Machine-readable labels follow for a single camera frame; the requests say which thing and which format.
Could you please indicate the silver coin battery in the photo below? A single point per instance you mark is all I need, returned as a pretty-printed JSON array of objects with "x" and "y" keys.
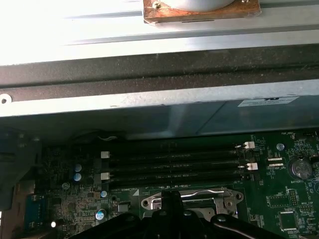
[{"x": 300, "y": 169}]

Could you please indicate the metal locking lever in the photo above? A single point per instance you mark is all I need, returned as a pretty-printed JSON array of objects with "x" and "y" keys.
[{"x": 211, "y": 191}]

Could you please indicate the blue port connector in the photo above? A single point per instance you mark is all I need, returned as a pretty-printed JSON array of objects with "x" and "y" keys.
[{"x": 36, "y": 211}]

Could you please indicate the black PC case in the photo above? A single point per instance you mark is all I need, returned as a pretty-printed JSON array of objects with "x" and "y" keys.
[{"x": 149, "y": 72}]

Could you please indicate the white label sticker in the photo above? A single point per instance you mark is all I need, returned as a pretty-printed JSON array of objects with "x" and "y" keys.
[{"x": 268, "y": 101}]

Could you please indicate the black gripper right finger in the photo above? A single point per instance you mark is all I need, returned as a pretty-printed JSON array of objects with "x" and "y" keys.
[{"x": 179, "y": 204}]

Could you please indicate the metal socket cover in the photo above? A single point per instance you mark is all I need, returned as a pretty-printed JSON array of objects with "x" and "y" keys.
[{"x": 219, "y": 205}]

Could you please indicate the green motherboard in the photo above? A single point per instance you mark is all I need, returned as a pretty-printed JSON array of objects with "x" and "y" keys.
[{"x": 274, "y": 199}]

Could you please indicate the CPU socket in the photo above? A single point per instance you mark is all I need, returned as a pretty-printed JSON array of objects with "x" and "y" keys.
[{"x": 233, "y": 199}]

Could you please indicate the brown base plate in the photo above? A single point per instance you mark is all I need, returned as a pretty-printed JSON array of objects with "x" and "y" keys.
[{"x": 199, "y": 16}]

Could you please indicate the black square chip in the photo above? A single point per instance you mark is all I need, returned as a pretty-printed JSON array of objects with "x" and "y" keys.
[{"x": 288, "y": 220}]

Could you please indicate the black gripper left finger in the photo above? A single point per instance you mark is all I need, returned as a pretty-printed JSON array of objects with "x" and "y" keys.
[{"x": 165, "y": 204}]

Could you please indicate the silver CPU plate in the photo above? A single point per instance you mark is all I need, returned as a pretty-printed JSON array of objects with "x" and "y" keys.
[{"x": 199, "y": 210}]

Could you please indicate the round silver capacitor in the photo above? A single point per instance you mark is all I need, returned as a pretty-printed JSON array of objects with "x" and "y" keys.
[
  {"x": 280, "y": 147},
  {"x": 104, "y": 194},
  {"x": 77, "y": 177},
  {"x": 101, "y": 214},
  {"x": 78, "y": 167}
]

